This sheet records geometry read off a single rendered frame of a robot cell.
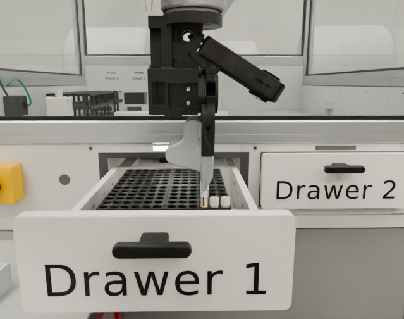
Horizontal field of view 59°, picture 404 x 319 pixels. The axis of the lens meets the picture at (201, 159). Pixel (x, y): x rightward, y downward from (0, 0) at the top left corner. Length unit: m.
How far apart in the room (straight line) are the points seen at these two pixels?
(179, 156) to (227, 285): 0.16
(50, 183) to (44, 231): 0.36
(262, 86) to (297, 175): 0.31
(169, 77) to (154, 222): 0.16
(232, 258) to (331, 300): 0.52
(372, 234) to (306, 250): 0.14
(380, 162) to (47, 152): 0.64
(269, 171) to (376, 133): 0.22
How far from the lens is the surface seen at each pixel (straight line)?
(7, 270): 0.62
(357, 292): 0.90
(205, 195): 0.47
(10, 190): 0.75
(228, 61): 0.44
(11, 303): 0.60
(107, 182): 0.65
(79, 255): 0.40
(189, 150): 0.44
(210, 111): 0.41
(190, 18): 0.42
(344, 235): 0.82
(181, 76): 0.42
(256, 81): 0.44
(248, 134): 0.70
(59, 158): 0.75
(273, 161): 0.70
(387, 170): 0.78
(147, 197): 0.52
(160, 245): 0.35
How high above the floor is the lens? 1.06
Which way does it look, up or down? 12 degrees down
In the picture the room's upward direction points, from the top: straight up
